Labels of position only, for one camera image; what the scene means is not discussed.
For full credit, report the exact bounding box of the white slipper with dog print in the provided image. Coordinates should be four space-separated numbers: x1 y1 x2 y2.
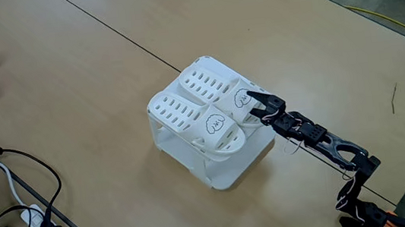
176 58 277 137
145 82 248 165

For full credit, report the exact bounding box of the white two-tier shoe rack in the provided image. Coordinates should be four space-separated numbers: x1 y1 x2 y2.
141 47 289 199

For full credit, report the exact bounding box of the yellow floor cable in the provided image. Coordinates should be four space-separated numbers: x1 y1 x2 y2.
343 0 405 60

